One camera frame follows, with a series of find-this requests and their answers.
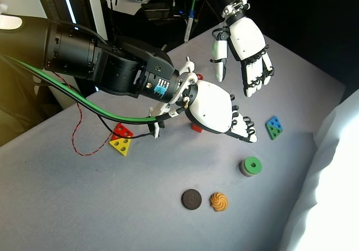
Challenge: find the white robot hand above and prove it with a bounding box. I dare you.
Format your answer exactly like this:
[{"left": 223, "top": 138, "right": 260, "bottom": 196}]
[
  {"left": 210, "top": 15, "right": 275, "bottom": 98},
  {"left": 186, "top": 80, "right": 258, "bottom": 144}
]

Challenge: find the blue triangle with holes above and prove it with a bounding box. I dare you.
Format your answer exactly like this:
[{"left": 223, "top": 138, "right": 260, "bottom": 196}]
[{"left": 265, "top": 116, "right": 283, "bottom": 131}]

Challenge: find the green triangle with holes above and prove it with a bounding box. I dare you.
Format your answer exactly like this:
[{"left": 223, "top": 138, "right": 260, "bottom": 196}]
[{"left": 266, "top": 123, "right": 283, "bottom": 141}]

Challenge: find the dark chocolate sandwich cookie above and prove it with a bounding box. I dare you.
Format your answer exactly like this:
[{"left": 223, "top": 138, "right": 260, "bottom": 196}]
[{"left": 181, "top": 188, "right": 202, "bottom": 210}]

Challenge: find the orange swirl cookie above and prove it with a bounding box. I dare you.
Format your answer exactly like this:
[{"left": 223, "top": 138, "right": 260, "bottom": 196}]
[{"left": 209, "top": 191, "right": 229, "bottom": 212}]

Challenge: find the red triangle with holes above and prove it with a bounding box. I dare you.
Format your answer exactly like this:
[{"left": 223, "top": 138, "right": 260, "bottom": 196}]
[{"left": 111, "top": 123, "right": 134, "bottom": 142}]

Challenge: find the black device box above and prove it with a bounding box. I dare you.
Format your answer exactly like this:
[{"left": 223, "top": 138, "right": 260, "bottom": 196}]
[{"left": 141, "top": 0, "right": 176, "bottom": 21}]

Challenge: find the yellow triangle with holes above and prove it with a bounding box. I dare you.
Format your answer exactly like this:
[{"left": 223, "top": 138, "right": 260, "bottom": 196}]
[{"left": 108, "top": 137, "right": 132, "bottom": 157}]

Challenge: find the grey table cloth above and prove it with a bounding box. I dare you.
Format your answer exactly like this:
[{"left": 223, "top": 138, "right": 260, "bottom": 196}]
[{"left": 0, "top": 16, "right": 346, "bottom": 251}]

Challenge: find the white backdrop cloth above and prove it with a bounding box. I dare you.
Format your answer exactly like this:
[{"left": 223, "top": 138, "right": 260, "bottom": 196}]
[{"left": 277, "top": 88, "right": 359, "bottom": 251}]

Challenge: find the coloured ring stack toy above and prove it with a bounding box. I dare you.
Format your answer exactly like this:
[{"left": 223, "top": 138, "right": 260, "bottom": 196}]
[{"left": 239, "top": 156, "right": 263, "bottom": 179}]

